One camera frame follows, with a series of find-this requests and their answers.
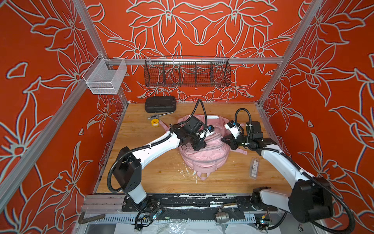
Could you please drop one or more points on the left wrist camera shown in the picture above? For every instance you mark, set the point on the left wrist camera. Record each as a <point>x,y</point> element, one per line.
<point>209,130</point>

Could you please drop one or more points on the yellow tape roll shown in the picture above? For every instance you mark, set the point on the yellow tape roll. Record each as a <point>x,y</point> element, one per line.
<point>155,122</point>

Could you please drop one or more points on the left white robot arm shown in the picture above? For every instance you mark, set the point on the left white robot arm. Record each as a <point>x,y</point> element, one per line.
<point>125,175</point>

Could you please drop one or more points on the metal pipe fitting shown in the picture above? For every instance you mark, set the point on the metal pipe fitting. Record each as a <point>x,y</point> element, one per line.
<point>222,217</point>

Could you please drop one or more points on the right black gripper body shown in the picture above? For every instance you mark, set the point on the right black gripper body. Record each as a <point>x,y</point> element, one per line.
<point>241,140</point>

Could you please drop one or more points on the white wire wall basket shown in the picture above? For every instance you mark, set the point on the white wire wall basket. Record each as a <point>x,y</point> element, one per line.
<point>105,76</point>

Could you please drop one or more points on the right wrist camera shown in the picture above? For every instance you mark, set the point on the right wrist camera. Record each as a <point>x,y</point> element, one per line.
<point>234,128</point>

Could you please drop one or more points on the pink student backpack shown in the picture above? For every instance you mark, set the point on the pink student backpack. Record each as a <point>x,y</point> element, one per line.
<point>214,155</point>

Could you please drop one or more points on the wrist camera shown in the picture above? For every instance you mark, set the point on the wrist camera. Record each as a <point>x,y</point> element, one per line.
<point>234,128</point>
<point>209,130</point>

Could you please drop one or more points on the black plastic case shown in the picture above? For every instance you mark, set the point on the black plastic case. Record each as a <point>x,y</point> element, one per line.
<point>160,104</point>

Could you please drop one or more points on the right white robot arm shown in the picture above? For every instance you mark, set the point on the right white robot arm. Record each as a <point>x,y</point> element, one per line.
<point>311,198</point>

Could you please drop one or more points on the grey metal tool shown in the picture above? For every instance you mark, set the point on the grey metal tool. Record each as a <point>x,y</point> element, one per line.
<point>157,116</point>

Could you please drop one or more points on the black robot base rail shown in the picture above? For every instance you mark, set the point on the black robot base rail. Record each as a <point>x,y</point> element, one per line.
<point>197,206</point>

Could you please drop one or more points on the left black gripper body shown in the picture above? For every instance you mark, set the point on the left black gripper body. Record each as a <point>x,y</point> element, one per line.
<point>196,143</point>

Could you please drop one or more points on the black wire wall basket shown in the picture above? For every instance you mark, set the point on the black wire wall basket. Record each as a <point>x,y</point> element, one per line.
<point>187,71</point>

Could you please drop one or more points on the rusty allen key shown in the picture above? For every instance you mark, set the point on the rusty allen key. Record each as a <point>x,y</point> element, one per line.
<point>83,220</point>

